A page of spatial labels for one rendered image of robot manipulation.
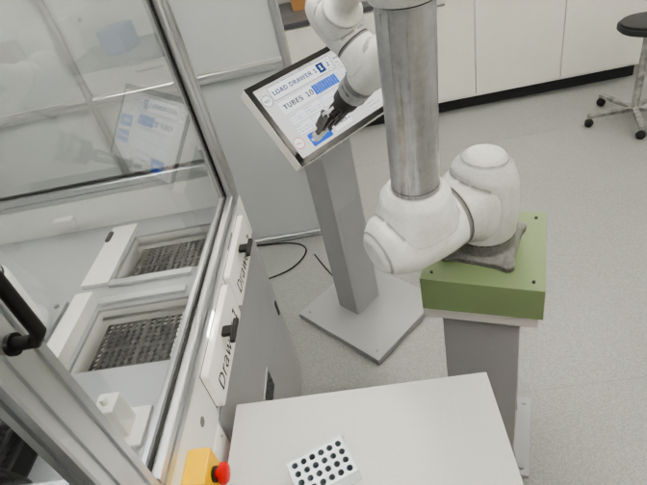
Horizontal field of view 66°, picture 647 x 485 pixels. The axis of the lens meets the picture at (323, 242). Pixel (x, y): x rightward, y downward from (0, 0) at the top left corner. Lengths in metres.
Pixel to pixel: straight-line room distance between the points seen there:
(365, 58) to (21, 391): 1.02
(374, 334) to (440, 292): 1.02
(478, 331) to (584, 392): 0.79
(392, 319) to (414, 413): 1.21
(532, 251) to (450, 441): 0.51
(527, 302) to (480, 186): 0.31
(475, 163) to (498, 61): 2.93
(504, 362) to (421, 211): 0.64
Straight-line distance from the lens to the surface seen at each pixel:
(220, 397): 1.16
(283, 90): 1.73
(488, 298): 1.26
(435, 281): 1.25
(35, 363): 0.68
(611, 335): 2.34
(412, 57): 0.87
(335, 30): 1.33
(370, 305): 2.37
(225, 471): 1.01
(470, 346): 1.48
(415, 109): 0.91
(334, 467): 1.06
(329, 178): 1.89
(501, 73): 4.08
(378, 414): 1.14
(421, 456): 1.08
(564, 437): 2.02
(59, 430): 0.71
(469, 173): 1.13
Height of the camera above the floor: 1.71
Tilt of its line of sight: 37 degrees down
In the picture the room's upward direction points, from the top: 14 degrees counter-clockwise
